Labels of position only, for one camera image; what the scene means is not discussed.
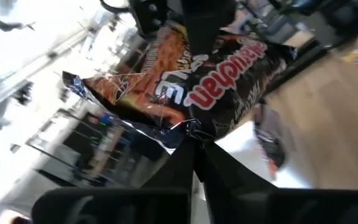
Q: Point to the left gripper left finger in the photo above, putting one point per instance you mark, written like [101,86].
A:
[166,174]

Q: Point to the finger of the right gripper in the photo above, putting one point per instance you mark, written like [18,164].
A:
[207,25]

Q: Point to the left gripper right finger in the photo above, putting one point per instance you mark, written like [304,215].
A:
[235,186]

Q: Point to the black Maruchan noodle pack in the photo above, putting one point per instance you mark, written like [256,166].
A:
[228,93]
[270,146]

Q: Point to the white plastic bin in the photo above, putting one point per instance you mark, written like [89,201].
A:
[238,149]

